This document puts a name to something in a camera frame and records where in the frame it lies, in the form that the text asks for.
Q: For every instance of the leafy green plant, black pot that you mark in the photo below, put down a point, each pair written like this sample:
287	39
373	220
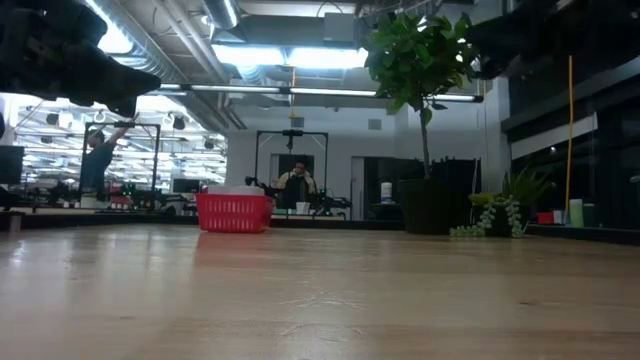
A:
415	60

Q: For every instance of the light green cup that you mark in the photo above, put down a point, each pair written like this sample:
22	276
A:
576	213

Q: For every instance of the long ceiling light bar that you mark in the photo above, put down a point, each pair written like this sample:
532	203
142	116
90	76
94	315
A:
325	92

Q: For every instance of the white cylindrical container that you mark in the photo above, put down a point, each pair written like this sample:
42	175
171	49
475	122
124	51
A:
386	192

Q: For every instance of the black background robot arm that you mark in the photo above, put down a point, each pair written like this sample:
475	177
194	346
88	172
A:
252	181

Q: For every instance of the small grey container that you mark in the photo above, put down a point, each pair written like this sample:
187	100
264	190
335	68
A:
558	216

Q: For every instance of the dark green cup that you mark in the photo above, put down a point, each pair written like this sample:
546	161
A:
590	215

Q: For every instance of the silver ceiling air duct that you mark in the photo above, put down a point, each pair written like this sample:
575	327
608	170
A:
222	12

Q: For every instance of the black gantry frame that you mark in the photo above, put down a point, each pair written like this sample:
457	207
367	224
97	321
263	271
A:
292	133
124	124

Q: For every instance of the white cup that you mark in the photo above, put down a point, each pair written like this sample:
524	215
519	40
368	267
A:
302	207

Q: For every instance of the small potted succulent plant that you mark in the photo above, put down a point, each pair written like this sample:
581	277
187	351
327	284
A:
487	215

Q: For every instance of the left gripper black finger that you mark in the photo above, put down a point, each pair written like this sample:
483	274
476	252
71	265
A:
120	80
124	106

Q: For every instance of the bright ceiling light panel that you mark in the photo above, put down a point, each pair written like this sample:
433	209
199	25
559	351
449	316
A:
300	57

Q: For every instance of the small red box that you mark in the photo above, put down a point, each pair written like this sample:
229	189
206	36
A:
545	218

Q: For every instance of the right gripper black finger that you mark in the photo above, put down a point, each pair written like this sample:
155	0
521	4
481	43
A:
505	32
497	62

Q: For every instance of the black cabinet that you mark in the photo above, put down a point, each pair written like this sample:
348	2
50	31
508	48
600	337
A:
460	190

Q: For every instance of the grey ceiling duct box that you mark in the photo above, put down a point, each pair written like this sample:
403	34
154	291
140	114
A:
340	27

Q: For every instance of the person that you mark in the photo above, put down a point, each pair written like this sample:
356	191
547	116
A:
296	187
97	165

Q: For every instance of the black monitor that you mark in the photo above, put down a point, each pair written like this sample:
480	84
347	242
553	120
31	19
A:
10	165

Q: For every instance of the red plastic mesh basket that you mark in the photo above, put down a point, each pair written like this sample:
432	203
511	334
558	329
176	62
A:
232	215

